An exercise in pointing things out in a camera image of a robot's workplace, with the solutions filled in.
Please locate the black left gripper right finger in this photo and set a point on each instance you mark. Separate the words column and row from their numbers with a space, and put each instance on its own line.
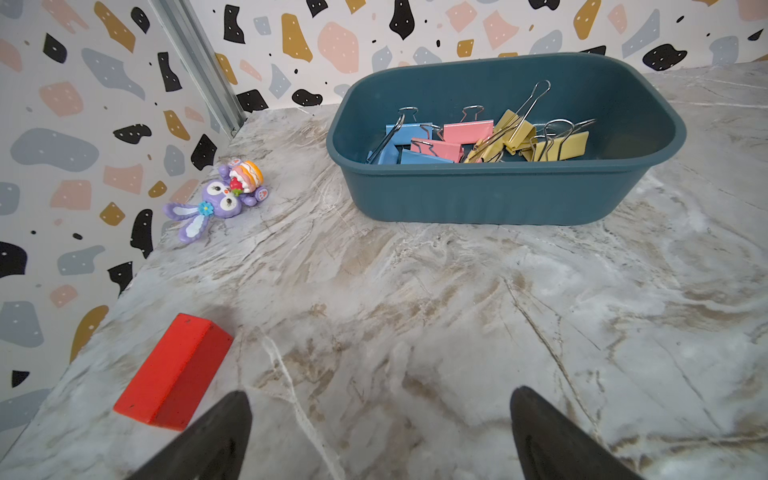
column 551, row 446

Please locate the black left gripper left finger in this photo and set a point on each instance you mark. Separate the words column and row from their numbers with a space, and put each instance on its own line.
column 213, row 447

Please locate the pink binder clip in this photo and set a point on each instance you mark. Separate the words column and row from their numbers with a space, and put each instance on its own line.
column 445, row 150
column 470, row 129

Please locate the teal plastic storage box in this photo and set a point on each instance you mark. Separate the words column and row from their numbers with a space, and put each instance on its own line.
column 631, row 129

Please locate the yellow binder clip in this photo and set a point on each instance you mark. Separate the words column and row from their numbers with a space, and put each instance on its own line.
column 557, row 140
column 491, row 149

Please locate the blue binder clip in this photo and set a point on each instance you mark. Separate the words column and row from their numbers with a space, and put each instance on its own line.
column 410, row 157
column 398, row 136

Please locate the red rectangular block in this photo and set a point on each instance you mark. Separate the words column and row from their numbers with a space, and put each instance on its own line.
column 168, row 387

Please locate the purple bunny plush toy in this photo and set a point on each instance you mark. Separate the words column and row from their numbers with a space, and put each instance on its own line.
column 241, row 184

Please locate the aluminium frame corner post left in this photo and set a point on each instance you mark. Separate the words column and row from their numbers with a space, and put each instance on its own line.
column 188, row 37

